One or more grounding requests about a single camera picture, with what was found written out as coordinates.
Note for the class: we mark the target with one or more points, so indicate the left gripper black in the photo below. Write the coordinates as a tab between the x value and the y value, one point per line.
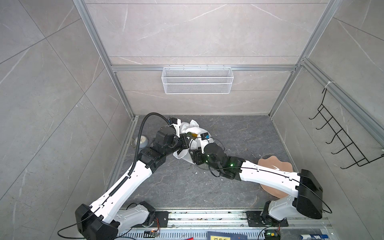
185	141

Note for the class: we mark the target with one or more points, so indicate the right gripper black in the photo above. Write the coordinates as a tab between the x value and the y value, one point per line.
197	155

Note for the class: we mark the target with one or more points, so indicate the white plastic bag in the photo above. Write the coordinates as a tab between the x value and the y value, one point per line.
193	127

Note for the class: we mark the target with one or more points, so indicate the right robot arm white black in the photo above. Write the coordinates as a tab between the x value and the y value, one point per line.
304	194

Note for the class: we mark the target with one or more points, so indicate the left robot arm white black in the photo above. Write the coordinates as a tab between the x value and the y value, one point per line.
104	219

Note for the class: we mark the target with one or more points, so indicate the small white round clock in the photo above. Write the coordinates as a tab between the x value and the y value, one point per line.
141	143

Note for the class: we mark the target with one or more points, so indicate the blue yellow box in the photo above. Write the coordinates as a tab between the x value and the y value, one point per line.
225	236

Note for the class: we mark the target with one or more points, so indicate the green circuit board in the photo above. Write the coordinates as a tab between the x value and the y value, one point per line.
271	235

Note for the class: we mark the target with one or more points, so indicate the blue marker pen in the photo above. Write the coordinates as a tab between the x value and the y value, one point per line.
314	237

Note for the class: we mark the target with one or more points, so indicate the white wire mesh basket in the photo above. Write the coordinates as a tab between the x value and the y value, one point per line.
197	80

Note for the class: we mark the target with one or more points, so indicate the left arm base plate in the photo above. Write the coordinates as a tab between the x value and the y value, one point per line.
157	219

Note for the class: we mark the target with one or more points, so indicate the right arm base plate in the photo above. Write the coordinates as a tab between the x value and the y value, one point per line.
256	219

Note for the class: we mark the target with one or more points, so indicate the black wire hook rack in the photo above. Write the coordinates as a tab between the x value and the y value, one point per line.
340	133

